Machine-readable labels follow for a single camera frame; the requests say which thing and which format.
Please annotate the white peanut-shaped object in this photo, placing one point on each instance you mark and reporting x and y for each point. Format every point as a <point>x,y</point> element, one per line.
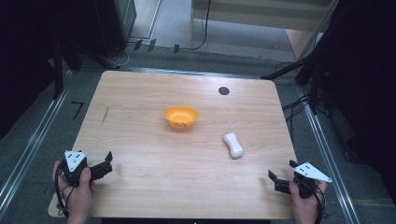
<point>233,145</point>

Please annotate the orange plastic bowl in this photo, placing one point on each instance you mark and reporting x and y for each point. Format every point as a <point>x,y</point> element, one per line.
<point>181,116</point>

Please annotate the black tape piece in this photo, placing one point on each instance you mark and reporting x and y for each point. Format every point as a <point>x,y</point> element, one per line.
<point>151,45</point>
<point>176,48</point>

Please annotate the dark cabinet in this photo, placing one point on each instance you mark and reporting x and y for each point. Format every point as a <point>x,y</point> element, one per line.
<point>115,25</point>

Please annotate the black metal stand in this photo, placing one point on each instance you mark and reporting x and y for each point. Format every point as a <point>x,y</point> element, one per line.
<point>58,71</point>
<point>314,87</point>

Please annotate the person's right hand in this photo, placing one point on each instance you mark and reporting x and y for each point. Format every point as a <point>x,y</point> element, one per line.
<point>303,207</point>

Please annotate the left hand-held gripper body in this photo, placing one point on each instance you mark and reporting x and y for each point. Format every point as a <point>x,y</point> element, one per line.
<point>74,160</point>

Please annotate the white desk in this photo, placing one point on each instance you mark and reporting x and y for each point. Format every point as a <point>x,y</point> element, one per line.
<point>261,17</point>

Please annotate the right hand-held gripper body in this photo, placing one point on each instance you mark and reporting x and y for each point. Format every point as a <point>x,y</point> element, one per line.
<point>308,174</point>

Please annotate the black round table grommet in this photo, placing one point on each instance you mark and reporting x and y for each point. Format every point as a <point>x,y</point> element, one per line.
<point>223,90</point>

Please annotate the aluminium floor rail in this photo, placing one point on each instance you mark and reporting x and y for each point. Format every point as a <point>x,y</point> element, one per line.
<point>31,143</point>
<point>330,155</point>
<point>186,72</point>

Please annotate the person's left hand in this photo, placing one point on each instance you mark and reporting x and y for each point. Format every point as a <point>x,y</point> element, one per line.
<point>79,196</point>

